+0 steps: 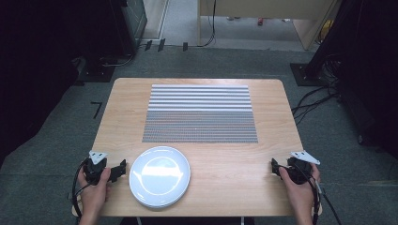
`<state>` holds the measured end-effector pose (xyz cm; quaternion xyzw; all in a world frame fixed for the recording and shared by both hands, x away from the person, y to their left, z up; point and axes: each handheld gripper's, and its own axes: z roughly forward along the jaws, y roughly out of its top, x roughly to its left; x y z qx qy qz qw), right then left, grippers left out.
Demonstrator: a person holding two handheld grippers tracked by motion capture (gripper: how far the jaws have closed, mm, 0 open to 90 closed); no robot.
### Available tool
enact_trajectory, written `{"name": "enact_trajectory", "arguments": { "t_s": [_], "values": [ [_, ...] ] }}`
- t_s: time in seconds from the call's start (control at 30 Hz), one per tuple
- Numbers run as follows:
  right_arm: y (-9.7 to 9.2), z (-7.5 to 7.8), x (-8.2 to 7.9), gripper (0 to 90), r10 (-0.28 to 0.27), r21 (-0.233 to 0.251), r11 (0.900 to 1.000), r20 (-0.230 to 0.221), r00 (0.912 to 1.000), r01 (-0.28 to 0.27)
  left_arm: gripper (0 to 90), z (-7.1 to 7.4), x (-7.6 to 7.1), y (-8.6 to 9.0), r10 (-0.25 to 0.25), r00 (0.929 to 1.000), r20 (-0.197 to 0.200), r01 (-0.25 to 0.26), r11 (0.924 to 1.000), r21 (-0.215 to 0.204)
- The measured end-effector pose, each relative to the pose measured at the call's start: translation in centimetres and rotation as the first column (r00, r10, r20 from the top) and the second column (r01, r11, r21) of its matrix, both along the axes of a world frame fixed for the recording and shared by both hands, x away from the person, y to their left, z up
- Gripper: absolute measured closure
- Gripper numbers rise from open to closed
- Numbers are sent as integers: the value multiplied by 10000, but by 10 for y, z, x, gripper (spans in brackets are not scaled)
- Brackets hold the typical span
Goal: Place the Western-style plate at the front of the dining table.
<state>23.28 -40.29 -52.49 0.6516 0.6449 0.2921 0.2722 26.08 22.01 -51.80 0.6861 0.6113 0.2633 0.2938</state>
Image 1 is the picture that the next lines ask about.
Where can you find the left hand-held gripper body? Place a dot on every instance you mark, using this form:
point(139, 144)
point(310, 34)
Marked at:
point(94, 167)

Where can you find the black tape corner mark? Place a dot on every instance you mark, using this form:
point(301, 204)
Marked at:
point(98, 109)

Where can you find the small red object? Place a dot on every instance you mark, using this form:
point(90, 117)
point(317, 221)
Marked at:
point(260, 21)

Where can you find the dark equipment cabinet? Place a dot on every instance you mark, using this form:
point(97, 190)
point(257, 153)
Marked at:
point(133, 22)

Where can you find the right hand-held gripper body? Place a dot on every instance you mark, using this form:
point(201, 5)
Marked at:
point(299, 170)

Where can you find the black curtain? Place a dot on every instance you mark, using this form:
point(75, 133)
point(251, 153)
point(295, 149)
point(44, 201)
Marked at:
point(369, 62)
point(37, 62)

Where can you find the person's dark clothing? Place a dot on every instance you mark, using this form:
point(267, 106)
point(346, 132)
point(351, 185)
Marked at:
point(187, 221)

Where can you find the black stand base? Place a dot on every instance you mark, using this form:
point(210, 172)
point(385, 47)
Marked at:
point(305, 75)
point(95, 70)

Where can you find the white plate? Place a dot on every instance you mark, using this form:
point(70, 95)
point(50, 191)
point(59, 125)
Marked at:
point(159, 176)

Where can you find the person's left hand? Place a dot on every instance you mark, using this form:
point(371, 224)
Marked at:
point(92, 195)

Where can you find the yellow object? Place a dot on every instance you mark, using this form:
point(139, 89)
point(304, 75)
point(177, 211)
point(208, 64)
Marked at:
point(327, 29)

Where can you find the black tape strip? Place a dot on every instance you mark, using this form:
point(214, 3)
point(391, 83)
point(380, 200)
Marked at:
point(185, 46)
point(148, 45)
point(161, 44)

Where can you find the grey striped placemat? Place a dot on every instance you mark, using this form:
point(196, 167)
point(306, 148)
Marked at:
point(200, 114)

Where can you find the light wooden desk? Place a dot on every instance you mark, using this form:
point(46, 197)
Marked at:
point(266, 7)

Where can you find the person's right hand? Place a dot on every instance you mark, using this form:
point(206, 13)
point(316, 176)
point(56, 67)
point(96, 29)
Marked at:
point(298, 193)

